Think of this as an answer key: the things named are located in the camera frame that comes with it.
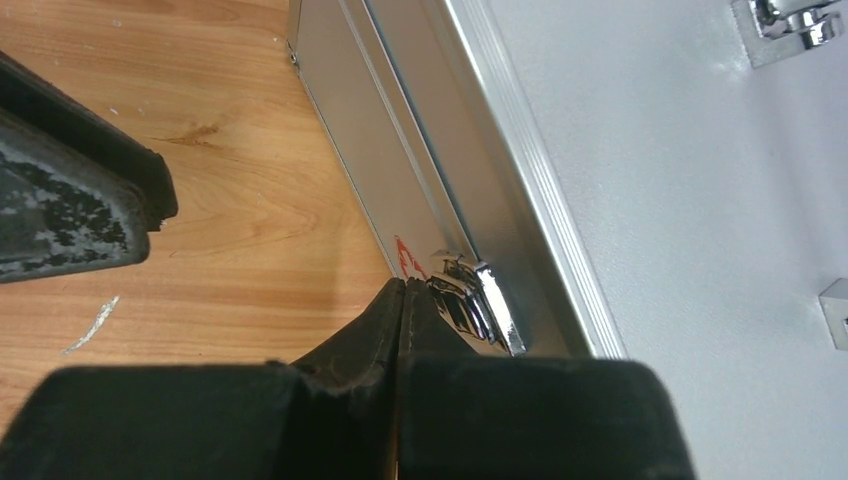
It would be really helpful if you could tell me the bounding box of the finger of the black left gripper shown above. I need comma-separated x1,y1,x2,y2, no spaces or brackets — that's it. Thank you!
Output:
1,53,179,231
1,113,150,283

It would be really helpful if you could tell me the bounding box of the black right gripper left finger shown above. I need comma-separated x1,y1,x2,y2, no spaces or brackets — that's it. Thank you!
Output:
1,279,406,479

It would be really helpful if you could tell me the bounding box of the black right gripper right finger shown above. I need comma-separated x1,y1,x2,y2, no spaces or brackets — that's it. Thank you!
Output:
397,279,696,479

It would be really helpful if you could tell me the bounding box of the grey metal case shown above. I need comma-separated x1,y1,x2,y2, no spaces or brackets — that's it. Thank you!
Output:
287,1,847,479

